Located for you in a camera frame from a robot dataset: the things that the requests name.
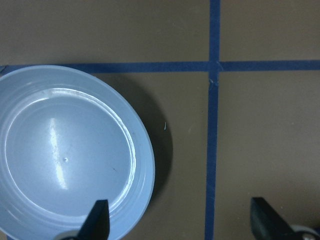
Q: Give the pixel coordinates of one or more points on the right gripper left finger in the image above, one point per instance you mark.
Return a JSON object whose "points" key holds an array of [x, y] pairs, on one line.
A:
{"points": [[97, 224]]}

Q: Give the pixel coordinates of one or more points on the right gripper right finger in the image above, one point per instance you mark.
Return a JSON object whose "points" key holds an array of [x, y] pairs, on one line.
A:
{"points": [[267, 224]]}

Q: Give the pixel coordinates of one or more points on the blue plate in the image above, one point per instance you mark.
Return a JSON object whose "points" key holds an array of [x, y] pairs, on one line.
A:
{"points": [[68, 139]]}

